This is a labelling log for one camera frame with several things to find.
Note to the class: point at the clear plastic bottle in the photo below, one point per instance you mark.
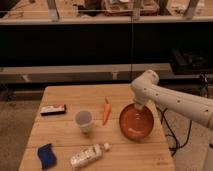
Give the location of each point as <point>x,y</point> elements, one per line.
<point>88,155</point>

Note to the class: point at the wooden table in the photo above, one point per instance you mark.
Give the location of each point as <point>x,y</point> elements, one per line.
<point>152,154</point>

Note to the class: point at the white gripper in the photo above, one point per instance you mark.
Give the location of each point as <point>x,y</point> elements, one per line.
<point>139,103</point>

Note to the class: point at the orange toy carrot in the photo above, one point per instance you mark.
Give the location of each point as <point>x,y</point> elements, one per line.
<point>106,111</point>

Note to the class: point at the blue sponge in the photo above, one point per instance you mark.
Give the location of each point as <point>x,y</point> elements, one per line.
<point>46,156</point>

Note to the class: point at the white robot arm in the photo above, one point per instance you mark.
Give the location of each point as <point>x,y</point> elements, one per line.
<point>198,109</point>

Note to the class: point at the black device on shelf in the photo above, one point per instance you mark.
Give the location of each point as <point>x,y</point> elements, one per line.
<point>191,63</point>

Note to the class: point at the orange ceramic bowl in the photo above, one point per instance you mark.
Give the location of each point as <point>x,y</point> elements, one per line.
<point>136,124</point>

